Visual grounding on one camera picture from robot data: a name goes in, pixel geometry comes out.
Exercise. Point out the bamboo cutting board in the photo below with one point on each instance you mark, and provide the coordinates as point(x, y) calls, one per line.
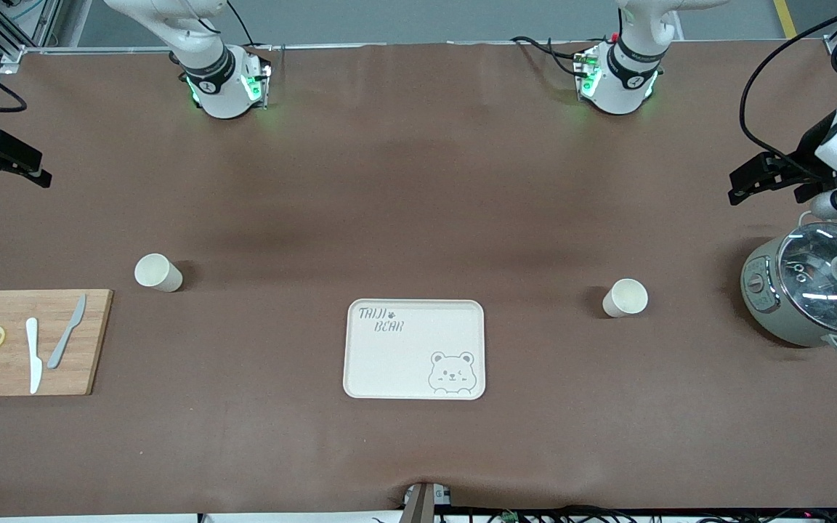
point(11, 305)

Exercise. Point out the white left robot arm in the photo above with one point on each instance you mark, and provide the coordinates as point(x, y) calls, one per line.
point(618, 98)

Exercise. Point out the cream bear print tray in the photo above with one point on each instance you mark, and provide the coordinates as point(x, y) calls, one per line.
point(418, 363)

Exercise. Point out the metal table clamp bracket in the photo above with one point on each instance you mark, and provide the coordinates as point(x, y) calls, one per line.
point(422, 505)

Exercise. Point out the grey cooking pot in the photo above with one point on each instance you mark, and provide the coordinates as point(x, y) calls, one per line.
point(760, 305)

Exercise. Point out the grey plastic knife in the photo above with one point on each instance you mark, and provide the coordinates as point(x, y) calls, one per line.
point(57, 356)

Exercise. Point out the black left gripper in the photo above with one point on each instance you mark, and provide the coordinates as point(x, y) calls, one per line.
point(812, 148)

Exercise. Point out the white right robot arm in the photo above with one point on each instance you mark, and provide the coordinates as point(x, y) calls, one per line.
point(226, 102)

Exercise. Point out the cream paper cup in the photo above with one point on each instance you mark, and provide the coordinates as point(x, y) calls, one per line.
point(625, 296)
point(164, 277)

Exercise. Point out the white plastic knife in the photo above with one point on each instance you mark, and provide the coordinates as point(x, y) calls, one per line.
point(33, 363)

